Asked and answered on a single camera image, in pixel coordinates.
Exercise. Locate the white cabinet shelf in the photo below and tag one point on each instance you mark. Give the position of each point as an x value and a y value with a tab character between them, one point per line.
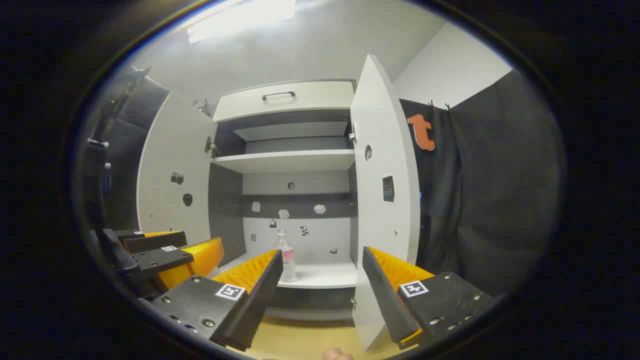
285	161
325	275
290	131

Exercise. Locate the clear bottle red label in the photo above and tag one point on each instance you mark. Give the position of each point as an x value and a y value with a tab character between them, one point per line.
288	260

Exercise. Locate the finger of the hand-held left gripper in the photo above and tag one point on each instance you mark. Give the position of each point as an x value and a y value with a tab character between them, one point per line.
155	243
160	261

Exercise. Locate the white cabinet door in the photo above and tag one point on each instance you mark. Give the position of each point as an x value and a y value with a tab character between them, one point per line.
172	150
382	150

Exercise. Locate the white and grey cabinet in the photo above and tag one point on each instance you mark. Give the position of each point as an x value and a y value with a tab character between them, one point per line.
300	160

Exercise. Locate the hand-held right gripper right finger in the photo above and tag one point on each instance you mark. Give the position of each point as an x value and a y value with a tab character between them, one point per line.
385	300

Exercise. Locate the white cabinet drawer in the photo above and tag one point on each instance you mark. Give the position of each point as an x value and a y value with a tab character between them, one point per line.
320	97

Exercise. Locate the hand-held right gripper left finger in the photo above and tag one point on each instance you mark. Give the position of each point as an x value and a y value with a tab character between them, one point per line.
260	295

